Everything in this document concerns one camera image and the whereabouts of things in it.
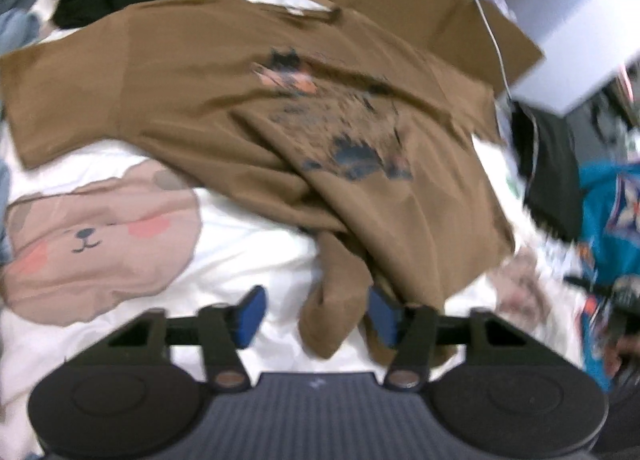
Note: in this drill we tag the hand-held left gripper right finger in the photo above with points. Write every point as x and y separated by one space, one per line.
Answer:
382 317

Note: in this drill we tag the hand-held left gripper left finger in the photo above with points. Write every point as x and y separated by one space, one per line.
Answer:
252 315

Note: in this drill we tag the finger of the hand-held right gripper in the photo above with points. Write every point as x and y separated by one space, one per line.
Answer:
590 285

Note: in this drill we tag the brown printed t-shirt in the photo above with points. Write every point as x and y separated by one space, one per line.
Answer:
200 89

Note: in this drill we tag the teal and orange jersey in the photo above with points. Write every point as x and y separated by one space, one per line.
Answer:
610 240

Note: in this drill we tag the white printed bed sheet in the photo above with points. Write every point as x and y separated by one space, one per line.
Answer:
250 250

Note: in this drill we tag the black knit sweater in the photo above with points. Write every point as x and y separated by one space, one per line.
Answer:
547 169

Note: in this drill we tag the blue denim garment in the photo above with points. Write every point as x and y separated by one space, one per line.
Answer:
15 32

